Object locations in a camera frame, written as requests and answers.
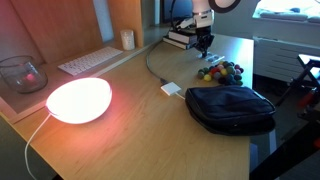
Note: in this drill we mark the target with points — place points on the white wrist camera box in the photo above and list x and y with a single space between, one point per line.
203 19

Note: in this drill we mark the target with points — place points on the round black monitor base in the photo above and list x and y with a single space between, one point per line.
183 30

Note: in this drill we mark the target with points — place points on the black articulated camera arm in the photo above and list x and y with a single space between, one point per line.
286 156

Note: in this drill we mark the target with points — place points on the colourful felt ball trivet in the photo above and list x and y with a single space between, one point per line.
223 73

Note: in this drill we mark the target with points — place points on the white flat adapter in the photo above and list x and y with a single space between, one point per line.
171 89

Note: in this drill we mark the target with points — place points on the clear glass bowl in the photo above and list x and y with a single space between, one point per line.
22 76

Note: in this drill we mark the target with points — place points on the glowing bowl lamp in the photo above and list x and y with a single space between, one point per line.
79 100

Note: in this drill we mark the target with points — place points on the white radiator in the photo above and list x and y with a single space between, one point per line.
283 60

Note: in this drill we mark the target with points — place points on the black fabric bag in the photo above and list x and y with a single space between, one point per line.
230 106

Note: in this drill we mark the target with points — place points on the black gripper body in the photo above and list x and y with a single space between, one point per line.
204 38

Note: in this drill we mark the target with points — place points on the light blue floor tape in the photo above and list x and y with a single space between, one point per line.
272 143

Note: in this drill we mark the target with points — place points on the white keyboard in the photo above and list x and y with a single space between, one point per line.
89 60

